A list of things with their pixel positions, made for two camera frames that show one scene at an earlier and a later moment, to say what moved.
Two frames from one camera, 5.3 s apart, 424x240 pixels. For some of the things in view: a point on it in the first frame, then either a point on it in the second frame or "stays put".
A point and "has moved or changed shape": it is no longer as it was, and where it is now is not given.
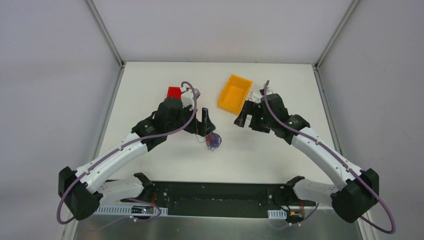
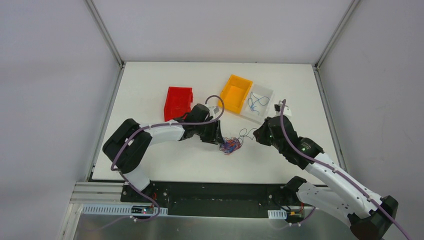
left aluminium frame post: x=105 y=32 stays put
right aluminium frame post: x=319 y=62 stays put
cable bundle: x=213 y=140 has moved or changed shape
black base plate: x=221 y=199 stays put
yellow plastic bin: x=234 y=94 stays put
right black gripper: x=249 y=112 to x=261 y=134
